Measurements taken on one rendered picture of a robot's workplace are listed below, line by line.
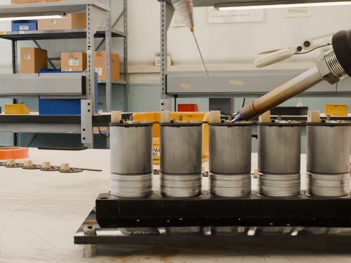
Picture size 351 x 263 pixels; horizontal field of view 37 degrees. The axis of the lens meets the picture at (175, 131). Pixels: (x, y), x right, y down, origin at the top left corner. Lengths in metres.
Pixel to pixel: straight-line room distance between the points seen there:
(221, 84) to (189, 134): 2.33
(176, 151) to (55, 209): 0.12
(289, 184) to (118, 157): 0.10
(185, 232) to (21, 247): 0.08
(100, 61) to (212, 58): 1.00
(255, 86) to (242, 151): 2.30
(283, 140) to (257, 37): 4.48
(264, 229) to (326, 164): 0.06
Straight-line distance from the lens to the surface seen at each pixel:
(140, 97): 4.95
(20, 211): 0.37
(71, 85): 2.86
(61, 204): 0.39
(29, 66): 5.00
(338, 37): 0.25
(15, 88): 3.02
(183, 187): 0.29
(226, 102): 2.71
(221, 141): 0.29
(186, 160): 0.29
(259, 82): 2.59
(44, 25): 4.85
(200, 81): 2.63
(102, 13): 3.03
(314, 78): 0.26
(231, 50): 4.78
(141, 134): 0.29
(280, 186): 0.29
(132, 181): 0.29
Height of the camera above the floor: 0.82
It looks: 3 degrees down
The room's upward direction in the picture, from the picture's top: straight up
